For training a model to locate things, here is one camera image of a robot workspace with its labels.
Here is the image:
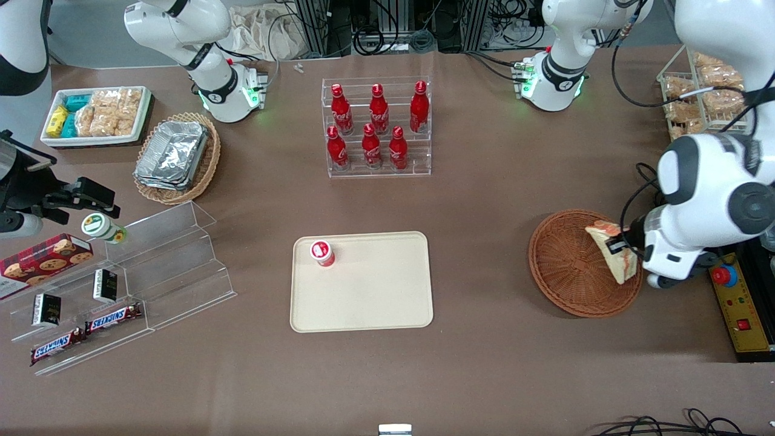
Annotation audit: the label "small black box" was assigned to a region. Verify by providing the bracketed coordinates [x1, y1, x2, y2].
[92, 269, 119, 304]
[31, 293, 62, 329]

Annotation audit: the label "green lidded cup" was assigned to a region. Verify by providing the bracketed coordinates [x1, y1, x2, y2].
[81, 213, 128, 245]

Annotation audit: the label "yellow emergency stop control box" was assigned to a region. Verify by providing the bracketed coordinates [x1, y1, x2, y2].
[708, 251, 775, 363]

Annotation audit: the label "oval tan wicker basket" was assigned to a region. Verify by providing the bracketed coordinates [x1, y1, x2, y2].
[133, 112, 222, 206]

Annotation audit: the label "clear acrylic step stand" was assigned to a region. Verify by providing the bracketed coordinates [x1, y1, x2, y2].
[0, 201, 237, 377]

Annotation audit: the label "Snickers chocolate bar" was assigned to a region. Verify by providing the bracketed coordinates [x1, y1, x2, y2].
[84, 302, 143, 335]
[30, 327, 87, 367]

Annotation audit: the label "cream plastic tray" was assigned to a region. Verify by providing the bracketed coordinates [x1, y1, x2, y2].
[290, 231, 434, 334]

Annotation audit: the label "red cola bottle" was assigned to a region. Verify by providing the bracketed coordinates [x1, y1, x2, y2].
[330, 84, 354, 136]
[409, 81, 430, 134]
[326, 125, 350, 171]
[369, 84, 391, 135]
[389, 125, 409, 171]
[361, 123, 383, 170]

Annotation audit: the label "long black arm cable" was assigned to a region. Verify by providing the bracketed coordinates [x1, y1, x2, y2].
[610, 12, 751, 111]

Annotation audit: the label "aluminium frame with cables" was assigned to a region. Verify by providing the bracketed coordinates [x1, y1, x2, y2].
[294, 0, 546, 58]

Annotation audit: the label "red cookie box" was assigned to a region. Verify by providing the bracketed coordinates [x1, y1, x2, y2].
[0, 233, 94, 302]

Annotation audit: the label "black cable loops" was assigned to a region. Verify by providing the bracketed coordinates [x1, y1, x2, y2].
[589, 408, 748, 436]

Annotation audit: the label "clear bag of fried snacks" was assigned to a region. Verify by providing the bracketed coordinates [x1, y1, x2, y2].
[665, 100, 703, 126]
[664, 75, 697, 101]
[697, 64, 744, 90]
[702, 90, 747, 119]

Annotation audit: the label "clear bag of crackers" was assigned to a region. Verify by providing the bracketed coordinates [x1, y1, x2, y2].
[91, 89, 125, 119]
[75, 106, 101, 137]
[115, 88, 143, 137]

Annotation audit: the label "clear acrylic bottle rack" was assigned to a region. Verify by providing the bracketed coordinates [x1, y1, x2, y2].
[321, 77, 432, 179]

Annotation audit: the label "white wire rack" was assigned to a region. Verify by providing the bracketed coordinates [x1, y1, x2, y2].
[656, 45, 754, 144]

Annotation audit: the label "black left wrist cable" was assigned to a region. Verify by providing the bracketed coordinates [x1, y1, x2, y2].
[618, 162, 664, 244]

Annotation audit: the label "aluminium foil tray stack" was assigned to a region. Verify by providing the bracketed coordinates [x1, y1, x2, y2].
[134, 120, 210, 192]

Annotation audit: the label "crumpled white plastic bag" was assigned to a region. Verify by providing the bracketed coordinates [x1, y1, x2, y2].
[225, 5, 306, 62]

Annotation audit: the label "triangle sandwich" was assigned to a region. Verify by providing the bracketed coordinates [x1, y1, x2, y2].
[585, 220, 643, 285]

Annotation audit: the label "yellow snack packet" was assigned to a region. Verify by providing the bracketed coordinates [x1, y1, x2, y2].
[46, 106, 69, 138]

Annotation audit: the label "round brown wicker basket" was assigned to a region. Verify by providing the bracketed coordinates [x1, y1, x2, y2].
[529, 210, 644, 319]

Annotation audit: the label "white rectangular snack bin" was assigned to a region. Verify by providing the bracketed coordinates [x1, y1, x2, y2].
[40, 86, 154, 150]

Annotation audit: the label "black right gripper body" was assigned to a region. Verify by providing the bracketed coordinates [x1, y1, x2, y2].
[0, 136, 68, 214]

